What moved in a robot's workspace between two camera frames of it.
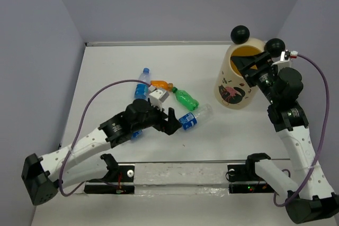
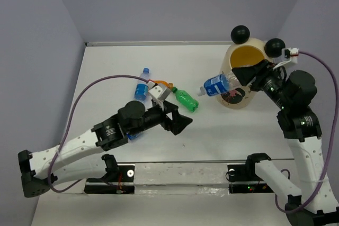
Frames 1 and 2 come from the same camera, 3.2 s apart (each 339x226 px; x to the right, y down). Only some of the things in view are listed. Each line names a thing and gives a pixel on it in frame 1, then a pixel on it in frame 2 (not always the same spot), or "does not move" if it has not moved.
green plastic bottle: [185, 99] does not move
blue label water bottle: [135, 134] does not move
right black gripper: [243, 63] does not move
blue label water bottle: [191, 119] → [219, 84]
